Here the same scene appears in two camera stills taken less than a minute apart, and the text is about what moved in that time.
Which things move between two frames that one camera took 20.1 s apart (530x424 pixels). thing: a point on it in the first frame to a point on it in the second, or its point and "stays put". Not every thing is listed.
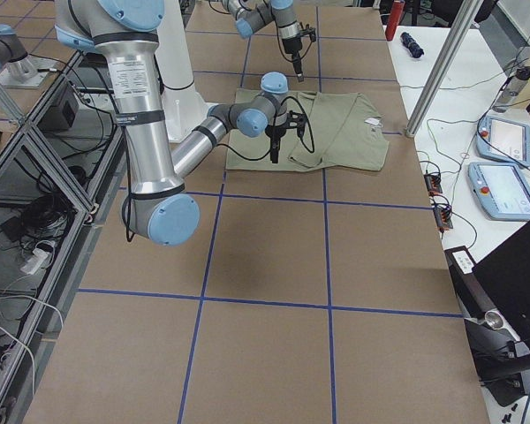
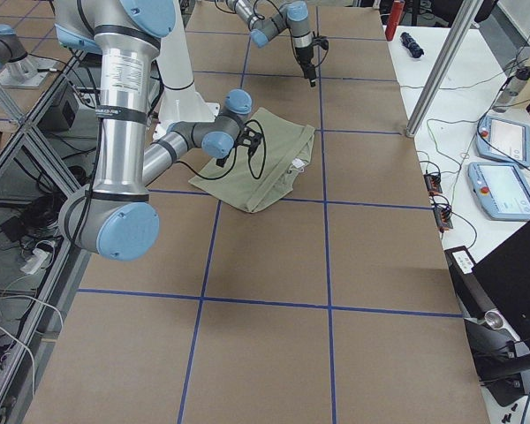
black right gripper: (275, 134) to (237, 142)
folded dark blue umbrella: (412, 45) stays put
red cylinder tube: (395, 17) stays put
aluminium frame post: (466, 11) stays put
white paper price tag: (374, 121) to (297, 162)
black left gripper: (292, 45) to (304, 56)
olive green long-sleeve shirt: (342, 130) to (253, 182)
